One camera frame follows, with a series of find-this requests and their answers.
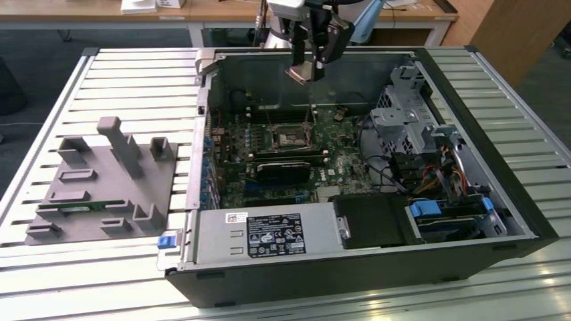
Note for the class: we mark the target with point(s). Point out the silver drive cage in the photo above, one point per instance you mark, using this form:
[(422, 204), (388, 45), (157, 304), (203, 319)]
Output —
[(397, 117)]

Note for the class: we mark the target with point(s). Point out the blue disk carrier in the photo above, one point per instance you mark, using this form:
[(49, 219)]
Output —
[(424, 209)]

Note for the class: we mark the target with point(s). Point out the silver power supply unit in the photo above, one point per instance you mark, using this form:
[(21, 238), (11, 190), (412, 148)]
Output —
[(214, 234)]

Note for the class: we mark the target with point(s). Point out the silver heat sink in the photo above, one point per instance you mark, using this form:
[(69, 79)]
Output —
[(329, 194)]

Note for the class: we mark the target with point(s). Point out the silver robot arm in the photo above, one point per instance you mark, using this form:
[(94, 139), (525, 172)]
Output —
[(366, 23)]

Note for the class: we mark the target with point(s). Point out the wooden desk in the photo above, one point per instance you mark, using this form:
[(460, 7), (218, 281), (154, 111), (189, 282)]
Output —
[(147, 16)]

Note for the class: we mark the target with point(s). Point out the white printed box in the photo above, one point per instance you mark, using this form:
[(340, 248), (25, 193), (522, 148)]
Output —
[(171, 4)]

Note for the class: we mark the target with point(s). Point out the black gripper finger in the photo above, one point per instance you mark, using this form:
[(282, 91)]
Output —
[(334, 40), (299, 43)]

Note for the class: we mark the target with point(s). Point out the round coin battery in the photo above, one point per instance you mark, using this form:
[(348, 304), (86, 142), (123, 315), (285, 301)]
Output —
[(338, 116)]

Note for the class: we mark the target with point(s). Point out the wooden cabinet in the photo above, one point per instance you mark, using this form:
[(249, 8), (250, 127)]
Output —
[(513, 33)]

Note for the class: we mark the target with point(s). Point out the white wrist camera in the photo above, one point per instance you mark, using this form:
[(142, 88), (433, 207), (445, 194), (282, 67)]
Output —
[(286, 6)]

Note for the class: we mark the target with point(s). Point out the green RAM stick white label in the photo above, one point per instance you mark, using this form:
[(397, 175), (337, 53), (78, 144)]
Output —
[(105, 203)]

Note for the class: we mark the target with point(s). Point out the green motherboard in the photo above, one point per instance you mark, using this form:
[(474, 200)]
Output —
[(344, 157)]

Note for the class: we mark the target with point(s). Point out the black PC case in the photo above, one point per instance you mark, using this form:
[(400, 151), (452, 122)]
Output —
[(313, 284)]

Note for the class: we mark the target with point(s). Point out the plain white box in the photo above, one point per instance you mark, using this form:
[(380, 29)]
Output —
[(138, 6)]

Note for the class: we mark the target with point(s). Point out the blue plastic clip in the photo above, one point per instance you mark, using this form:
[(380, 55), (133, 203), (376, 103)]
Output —
[(488, 204)]

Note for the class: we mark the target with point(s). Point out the silver CPU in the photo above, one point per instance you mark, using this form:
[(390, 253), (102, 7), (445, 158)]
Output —
[(301, 73)]

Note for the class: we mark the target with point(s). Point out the blue case latch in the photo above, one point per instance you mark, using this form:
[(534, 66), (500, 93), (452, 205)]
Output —
[(166, 242)]

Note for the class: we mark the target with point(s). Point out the silver case corner bracket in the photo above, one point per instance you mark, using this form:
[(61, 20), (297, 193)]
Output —
[(206, 60)]

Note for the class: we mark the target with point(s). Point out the CPU socket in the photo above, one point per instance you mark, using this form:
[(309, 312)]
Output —
[(293, 137)]

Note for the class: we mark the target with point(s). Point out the black plastic shroud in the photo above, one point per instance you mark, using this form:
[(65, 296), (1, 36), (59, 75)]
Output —
[(376, 220)]

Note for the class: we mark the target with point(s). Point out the grey parts rack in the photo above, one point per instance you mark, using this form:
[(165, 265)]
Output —
[(103, 207)]

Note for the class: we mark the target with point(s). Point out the silver disk bay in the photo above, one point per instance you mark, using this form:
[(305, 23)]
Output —
[(497, 224)]

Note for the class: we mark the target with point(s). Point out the white papers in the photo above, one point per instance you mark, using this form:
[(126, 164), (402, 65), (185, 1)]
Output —
[(416, 5)]

